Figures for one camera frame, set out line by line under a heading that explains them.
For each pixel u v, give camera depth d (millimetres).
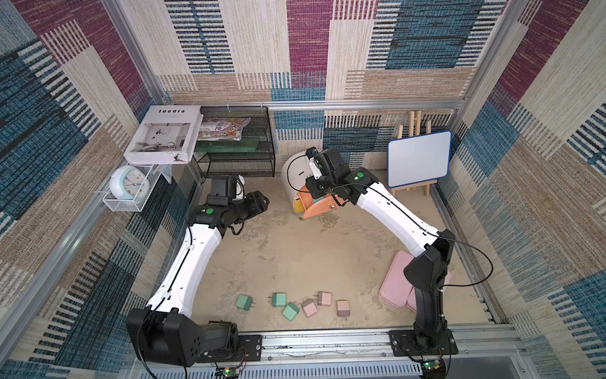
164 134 748
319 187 691
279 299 812
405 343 730
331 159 586
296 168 892
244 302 810
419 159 998
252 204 684
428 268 533
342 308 796
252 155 1152
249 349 734
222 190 576
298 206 883
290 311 792
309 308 794
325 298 812
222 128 849
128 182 650
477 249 464
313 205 812
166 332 381
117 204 627
